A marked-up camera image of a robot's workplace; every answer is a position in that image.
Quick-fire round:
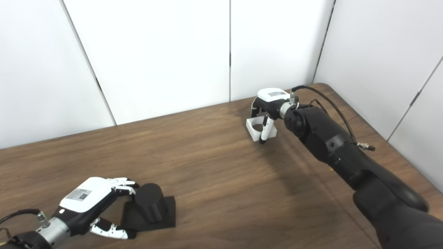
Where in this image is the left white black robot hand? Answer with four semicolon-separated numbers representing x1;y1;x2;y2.
52;177;140;240

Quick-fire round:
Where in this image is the black peg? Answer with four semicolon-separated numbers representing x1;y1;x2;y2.
121;183;176;232

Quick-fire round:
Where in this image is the white square piece with hole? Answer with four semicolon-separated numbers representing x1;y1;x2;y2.
246;116;278;142

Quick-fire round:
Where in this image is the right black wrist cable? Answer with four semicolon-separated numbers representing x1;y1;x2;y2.
290;85;376;151

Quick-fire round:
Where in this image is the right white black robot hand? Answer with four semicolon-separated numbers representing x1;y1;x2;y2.
251;88;291;144

